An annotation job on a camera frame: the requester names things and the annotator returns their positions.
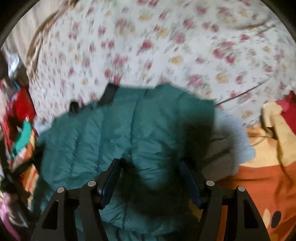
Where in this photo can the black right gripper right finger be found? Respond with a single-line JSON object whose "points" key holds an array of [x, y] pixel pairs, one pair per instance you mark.
{"points": [[243, 220]]}

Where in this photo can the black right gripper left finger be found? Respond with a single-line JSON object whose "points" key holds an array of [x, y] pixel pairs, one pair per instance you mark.
{"points": [[57, 221]]}

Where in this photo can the dark green quilted puffer jacket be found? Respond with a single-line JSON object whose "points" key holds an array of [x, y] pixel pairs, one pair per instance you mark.
{"points": [[153, 130]]}

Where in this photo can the yellow red rose blanket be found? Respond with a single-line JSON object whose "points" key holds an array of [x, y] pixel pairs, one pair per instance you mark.
{"points": [[269, 178]]}

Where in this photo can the light grey fleece garment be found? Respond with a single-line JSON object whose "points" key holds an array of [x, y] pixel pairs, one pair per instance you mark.
{"points": [[229, 148]]}

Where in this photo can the teal green sweater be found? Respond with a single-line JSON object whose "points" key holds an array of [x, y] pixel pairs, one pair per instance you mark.
{"points": [[22, 139]]}

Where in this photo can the red satin jacket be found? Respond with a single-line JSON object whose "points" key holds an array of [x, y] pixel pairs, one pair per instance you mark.
{"points": [[18, 108]]}

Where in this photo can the floral white duvet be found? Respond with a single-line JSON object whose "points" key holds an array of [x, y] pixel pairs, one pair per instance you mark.
{"points": [[237, 53]]}

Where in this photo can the beige satin fringed bedspread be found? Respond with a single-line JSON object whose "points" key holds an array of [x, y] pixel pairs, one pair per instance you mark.
{"points": [[30, 29]]}

